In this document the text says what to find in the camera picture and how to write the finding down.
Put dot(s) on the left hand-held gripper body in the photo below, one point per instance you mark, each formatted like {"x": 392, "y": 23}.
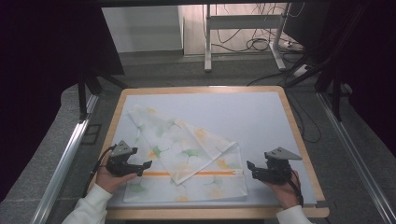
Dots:
{"x": 122, "y": 150}

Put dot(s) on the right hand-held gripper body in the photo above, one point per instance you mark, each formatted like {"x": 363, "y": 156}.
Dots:
{"x": 278, "y": 169}

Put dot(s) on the white leaf-print mesh laundry bag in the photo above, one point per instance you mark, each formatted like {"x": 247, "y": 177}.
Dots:
{"x": 174, "y": 146}

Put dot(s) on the person's right hand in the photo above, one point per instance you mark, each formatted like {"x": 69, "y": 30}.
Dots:
{"x": 288, "y": 194}

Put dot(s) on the person's left hand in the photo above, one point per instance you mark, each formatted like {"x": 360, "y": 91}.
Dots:
{"x": 107, "y": 180}

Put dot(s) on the black floor grille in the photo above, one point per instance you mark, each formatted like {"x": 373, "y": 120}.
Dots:
{"x": 91, "y": 133}

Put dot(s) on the pale grey table mat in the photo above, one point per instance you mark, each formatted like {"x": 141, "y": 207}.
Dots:
{"x": 233, "y": 115}

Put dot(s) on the black metal stand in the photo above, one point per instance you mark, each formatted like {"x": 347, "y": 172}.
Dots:
{"x": 82, "y": 99}
{"x": 335, "y": 93}

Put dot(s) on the wooden table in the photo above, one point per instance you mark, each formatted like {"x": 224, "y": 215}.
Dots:
{"x": 202, "y": 214}

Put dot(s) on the white power strip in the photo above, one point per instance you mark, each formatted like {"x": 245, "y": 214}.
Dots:
{"x": 300, "y": 70}

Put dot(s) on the white cabinet panel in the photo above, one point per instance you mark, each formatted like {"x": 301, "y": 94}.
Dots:
{"x": 141, "y": 29}

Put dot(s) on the aluminium rail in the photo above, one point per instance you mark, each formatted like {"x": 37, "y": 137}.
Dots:
{"x": 67, "y": 161}
{"x": 355, "y": 158}

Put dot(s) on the white metal desk frame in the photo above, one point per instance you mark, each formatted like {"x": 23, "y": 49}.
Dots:
{"x": 208, "y": 37}

